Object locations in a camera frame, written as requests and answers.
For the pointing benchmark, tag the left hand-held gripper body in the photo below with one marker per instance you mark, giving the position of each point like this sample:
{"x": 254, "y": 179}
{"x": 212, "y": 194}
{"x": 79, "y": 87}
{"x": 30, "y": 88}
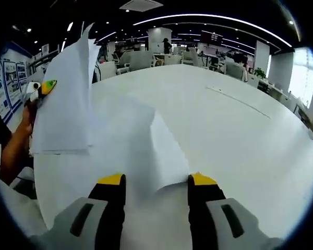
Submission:
{"x": 31, "y": 95}

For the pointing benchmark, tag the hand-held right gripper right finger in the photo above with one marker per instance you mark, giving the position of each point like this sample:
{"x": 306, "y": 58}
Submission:
{"x": 253, "y": 231}

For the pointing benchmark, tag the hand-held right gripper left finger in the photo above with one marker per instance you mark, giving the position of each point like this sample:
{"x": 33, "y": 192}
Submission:
{"x": 60, "y": 229}

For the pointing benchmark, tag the white printing paper sheet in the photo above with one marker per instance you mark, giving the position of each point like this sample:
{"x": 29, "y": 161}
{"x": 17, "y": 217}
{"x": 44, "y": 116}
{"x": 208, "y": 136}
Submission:
{"x": 167, "y": 156}

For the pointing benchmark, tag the person's left hand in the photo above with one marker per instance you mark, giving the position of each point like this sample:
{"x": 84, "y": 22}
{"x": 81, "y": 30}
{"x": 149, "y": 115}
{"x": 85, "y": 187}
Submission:
{"x": 29, "y": 117}

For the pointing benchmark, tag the grey office chair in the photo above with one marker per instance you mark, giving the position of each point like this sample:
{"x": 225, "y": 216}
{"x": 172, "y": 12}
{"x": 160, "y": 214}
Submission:
{"x": 142, "y": 61}

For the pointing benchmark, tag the ceiling air vent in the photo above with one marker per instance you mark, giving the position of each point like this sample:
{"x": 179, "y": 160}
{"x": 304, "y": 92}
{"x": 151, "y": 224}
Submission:
{"x": 141, "y": 4}

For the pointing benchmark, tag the white mesh office chair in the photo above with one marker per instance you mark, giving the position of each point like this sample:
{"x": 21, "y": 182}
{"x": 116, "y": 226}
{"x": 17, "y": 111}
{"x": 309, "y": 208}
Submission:
{"x": 198, "y": 57}

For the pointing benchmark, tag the potted green plant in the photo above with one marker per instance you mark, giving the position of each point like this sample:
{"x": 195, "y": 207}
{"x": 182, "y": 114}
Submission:
{"x": 260, "y": 73}

